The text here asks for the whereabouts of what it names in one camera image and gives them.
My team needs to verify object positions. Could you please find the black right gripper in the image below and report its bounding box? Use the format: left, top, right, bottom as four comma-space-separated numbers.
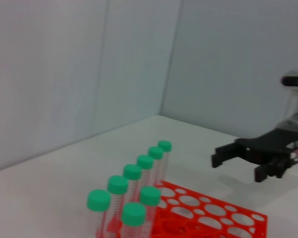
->
211, 128, 298, 183

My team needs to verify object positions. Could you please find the green-capped clear test tube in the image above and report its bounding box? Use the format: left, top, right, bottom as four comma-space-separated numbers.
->
86, 189, 112, 238
157, 140, 173, 183
121, 201, 148, 238
107, 175, 129, 224
139, 186, 162, 238
123, 164, 143, 199
136, 154, 155, 188
148, 146, 164, 185

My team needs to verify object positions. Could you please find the orange plastic test tube rack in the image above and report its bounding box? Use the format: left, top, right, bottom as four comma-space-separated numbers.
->
96, 180, 268, 238

